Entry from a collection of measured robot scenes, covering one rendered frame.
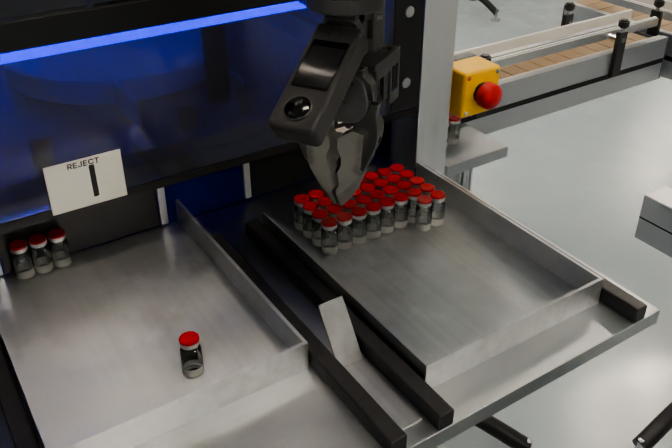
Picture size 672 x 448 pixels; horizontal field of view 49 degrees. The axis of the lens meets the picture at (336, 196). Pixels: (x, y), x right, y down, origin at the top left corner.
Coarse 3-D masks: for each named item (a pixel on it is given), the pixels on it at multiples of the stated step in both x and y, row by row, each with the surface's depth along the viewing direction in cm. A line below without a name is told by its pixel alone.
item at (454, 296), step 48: (288, 240) 93; (384, 240) 97; (432, 240) 97; (480, 240) 97; (528, 240) 93; (336, 288) 85; (384, 288) 89; (432, 288) 89; (480, 288) 89; (528, 288) 89; (576, 288) 88; (384, 336) 78; (432, 336) 81; (480, 336) 76; (528, 336) 81; (432, 384) 75
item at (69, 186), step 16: (80, 160) 81; (96, 160) 82; (112, 160) 83; (48, 176) 80; (64, 176) 81; (80, 176) 82; (96, 176) 83; (112, 176) 84; (48, 192) 81; (64, 192) 82; (80, 192) 83; (112, 192) 85; (64, 208) 83
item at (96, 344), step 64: (128, 256) 94; (192, 256) 94; (0, 320) 84; (64, 320) 84; (128, 320) 84; (192, 320) 84; (256, 320) 84; (64, 384) 75; (128, 384) 75; (192, 384) 75; (256, 384) 74
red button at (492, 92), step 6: (486, 84) 109; (492, 84) 109; (480, 90) 109; (486, 90) 108; (492, 90) 108; (498, 90) 109; (480, 96) 109; (486, 96) 108; (492, 96) 109; (498, 96) 109; (480, 102) 109; (486, 102) 109; (492, 102) 109; (498, 102) 110; (486, 108) 110; (492, 108) 110
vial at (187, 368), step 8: (184, 352) 74; (192, 352) 74; (200, 352) 75; (184, 360) 75; (192, 360) 74; (200, 360) 75; (184, 368) 75; (192, 368) 75; (200, 368) 76; (192, 376) 76
